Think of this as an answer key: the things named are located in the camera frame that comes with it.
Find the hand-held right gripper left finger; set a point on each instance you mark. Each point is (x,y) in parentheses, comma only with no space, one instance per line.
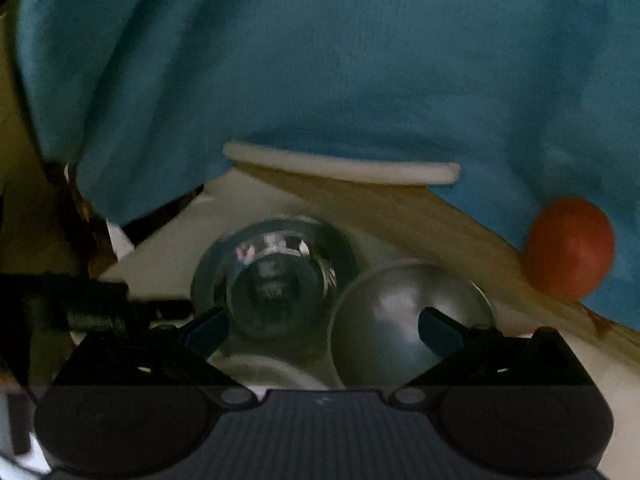
(206,334)

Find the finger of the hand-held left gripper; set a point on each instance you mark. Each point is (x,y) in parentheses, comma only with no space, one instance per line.
(75,292)

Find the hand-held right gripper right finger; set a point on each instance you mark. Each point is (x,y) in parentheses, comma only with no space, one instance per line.
(439,332)

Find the stainless steel bowl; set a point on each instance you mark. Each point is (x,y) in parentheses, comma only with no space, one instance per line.
(385,320)

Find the clear glass cup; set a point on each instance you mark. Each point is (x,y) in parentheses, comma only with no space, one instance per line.
(275,280)

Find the white table mat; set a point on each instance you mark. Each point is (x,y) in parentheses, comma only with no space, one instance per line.
(165,255)

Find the white paper roll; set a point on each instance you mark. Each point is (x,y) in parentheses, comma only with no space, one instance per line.
(340,165)

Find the blue knit cloth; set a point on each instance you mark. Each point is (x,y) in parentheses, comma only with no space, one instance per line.
(320,60)

